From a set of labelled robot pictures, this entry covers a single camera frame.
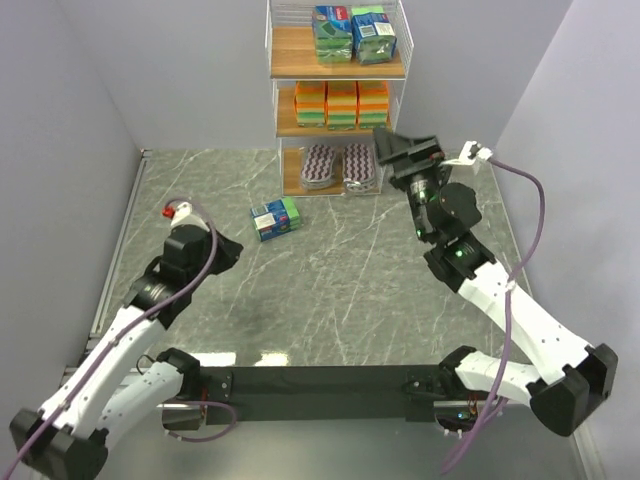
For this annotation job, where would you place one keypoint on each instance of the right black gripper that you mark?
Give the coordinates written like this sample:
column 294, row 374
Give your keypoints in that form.
column 414, row 161

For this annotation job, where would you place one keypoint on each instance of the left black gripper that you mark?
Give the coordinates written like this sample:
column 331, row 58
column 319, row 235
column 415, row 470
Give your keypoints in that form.
column 223, row 251

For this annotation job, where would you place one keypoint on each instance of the purple wavy sponge pack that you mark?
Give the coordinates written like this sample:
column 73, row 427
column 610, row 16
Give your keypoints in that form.
column 318, row 167
column 358, row 168

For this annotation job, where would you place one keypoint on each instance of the orange sponge pack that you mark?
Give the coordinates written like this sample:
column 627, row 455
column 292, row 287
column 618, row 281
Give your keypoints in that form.
column 309, row 103
column 373, row 103
column 341, row 105

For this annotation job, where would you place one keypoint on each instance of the blue green sponge pack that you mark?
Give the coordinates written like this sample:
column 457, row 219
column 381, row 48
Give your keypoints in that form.
column 374, row 38
column 332, row 34
column 275, row 218

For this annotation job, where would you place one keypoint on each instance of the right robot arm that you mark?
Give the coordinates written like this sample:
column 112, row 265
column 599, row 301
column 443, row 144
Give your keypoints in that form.
column 566, row 378

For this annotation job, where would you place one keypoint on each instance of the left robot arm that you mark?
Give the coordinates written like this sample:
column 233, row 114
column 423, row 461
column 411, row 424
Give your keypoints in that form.
column 71, row 434

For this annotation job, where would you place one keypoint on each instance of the middle wooden shelf board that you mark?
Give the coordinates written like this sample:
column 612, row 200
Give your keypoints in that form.
column 286, row 125

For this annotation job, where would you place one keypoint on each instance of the top wooden shelf board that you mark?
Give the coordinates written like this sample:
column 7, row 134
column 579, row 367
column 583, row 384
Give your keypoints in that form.
column 293, row 57

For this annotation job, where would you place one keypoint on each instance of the black base beam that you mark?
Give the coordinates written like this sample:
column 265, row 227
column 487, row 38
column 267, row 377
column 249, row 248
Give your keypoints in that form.
column 288, row 393

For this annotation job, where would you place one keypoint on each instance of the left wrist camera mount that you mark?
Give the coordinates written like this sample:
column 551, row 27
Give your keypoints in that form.
column 183, row 214

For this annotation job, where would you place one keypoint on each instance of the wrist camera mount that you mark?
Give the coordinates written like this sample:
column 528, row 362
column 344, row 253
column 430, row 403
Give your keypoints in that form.
column 183, row 214
column 472, row 154

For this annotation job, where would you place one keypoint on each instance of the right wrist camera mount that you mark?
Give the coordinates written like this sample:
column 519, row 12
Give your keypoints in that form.
column 472, row 154

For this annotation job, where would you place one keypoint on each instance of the white wire shelf rack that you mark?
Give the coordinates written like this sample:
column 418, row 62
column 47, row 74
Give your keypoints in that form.
column 299, row 13

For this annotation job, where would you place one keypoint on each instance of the left aluminium rail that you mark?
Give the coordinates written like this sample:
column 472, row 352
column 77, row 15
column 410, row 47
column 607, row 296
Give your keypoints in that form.
column 101, row 313

